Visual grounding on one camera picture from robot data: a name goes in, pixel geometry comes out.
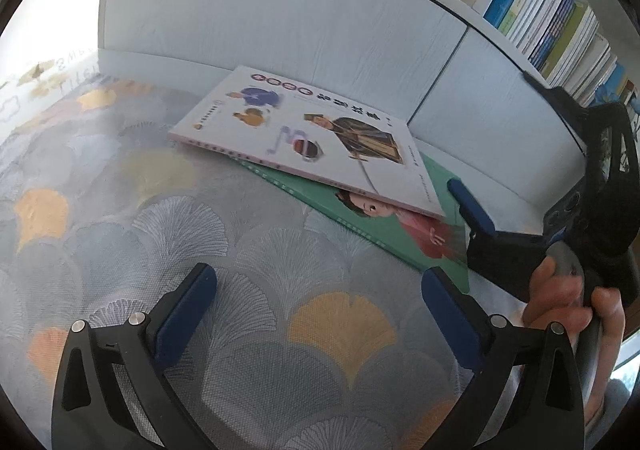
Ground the white book brown-robed man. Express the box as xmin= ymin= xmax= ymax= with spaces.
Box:
xmin=167 ymin=64 xmax=447 ymax=219

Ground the row of white blue books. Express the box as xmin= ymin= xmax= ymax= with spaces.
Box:
xmin=482 ymin=0 xmax=632 ymax=105

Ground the teal book with lady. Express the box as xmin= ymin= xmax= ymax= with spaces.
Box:
xmin=230 ymin=150 xmax=473 ymax=293

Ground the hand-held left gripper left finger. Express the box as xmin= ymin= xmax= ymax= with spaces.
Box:
xmin=51 ymin=264 xmax=218 ymax=450

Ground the ginkgo patterned tablecloth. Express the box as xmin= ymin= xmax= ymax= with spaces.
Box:
xmin=0 ymin=60 xmax=640 ymax=450

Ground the person's right hand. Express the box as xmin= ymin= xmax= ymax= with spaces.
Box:
xmin=522 ymin=257 xmax=627 ymax=381

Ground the person's right forearm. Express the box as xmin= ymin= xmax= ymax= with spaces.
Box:
xmin=580 ymin=370 xmax=633 ymax=450

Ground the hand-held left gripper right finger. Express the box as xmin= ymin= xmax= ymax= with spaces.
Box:
xmin=421 ymin=267 xmax=586 ymax=450

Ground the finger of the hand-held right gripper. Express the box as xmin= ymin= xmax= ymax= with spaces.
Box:
xmin=447 ymin=179 xmax=522 ymax=281

